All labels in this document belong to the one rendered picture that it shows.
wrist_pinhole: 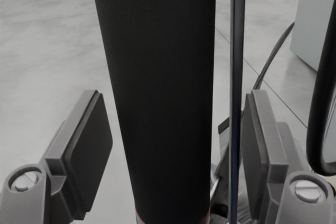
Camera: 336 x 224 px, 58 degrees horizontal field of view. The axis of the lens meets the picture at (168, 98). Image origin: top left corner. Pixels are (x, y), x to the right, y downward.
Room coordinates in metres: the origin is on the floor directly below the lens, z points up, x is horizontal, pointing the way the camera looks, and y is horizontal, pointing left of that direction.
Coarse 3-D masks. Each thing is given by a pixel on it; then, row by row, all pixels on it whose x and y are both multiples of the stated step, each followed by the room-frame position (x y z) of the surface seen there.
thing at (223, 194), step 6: (222, 180) 0.26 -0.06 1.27; (216, 186) 0.25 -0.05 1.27; (222, 186) 0.26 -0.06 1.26; (216, 192) 0.24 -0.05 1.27; (222, 192) 0.25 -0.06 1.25; (216, 198) 0.24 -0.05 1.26; (222, 198) 0.25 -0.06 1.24; (210, 204) 0.23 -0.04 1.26; (216, 204) 0.24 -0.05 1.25; (222, 204) 0.25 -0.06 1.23; (210, 210) 0.23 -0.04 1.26; (216, 210) 0.24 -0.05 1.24; (222, 210) 0.24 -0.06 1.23; (210, 216) 0.22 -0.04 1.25; (216, 216) 0.24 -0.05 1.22; (222, 216) 0.24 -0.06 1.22; (210, 222) 0.22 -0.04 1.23; (216, 222) 0.24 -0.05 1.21; (222, 222) 0.25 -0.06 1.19
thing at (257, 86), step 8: (288, 32) 0.35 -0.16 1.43; (280, 40) 0.36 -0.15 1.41; (272, 56) 0.34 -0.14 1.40; (264, 72) 0.33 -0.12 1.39; (256, 80) 0.37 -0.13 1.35; (256, 88) 0.32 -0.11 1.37; (240, 128) 0.31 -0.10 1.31; (240, 136) 0.33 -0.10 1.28; (224, 152) 0.27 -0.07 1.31; (240, 152) 0.34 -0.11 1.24; (224, 160) 0.27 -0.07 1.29; (240, 160) 0.34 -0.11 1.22; (216, 168) 0.28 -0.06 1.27; (224, 168) 0.27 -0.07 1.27; (216, 176) 0.26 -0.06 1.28; (224, 176) 0.28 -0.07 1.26
